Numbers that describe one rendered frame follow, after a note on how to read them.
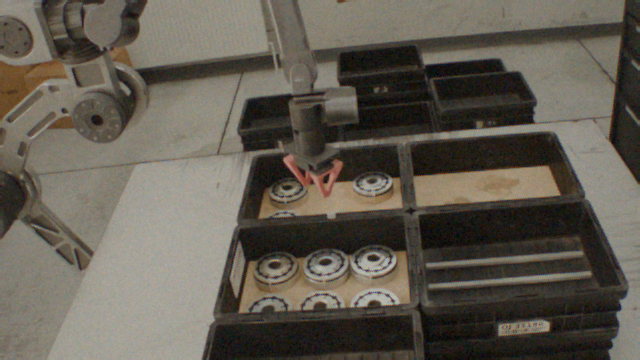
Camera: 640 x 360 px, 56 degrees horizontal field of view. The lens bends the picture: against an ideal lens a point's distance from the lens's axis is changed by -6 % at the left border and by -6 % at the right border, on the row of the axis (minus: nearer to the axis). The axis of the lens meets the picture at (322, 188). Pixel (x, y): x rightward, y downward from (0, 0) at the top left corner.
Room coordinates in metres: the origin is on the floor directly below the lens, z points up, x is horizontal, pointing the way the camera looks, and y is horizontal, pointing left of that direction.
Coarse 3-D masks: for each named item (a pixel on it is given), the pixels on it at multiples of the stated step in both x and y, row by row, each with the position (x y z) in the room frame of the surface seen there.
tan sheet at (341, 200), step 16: (320, 192) 1.40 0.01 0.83; (336, 192) 1.39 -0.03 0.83; (352, 192) 1.38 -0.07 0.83; (400, 192) 1.34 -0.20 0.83; (272, 208) 1.36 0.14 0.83; (304, 208) 1.34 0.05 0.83; (320, 208) 1.33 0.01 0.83; (336, 208) 1.32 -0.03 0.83; (352, 208) 1.31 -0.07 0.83; (368, 208) 1.29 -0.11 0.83; (384, 208) 1.28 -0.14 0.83
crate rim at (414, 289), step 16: (240, 224) 1.18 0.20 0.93; (256, 224) 1.17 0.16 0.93; (272, 224) 1.16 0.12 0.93; (288, 224) 1.15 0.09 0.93; (304, 224) 1.14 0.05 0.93; (224, 272) 1.02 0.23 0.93; (416, 272) 0.93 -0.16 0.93; (224, 288) 0.97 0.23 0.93; (416, 288) 0.88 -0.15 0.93; (400, 304) 0.85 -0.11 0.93; (416, 304) 0.84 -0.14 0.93
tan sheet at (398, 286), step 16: (400, 256) 1.09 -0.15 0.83; (400, 272) 1.04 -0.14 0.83; (256, 288) 1.06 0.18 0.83; (304, 288) 1.04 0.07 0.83; (336, 288) 1.02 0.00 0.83; (352, 288) 1.02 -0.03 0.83; (368, 288) 1.01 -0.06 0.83; (384, 288) 1.00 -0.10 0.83; (400, 288) 0.99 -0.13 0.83; (240, 304) 1.02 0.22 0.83
